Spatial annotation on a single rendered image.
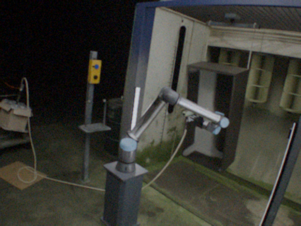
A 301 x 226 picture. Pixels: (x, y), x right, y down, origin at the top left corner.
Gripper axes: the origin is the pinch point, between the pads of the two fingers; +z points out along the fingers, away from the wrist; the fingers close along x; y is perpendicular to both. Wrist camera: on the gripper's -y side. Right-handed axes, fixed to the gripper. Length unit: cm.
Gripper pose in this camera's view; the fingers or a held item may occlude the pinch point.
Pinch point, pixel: (188, 114)
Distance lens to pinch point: 250.0
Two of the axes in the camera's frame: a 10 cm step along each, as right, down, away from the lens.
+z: -7.3, -3.7, 5.8
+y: -1.9, 9.2, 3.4
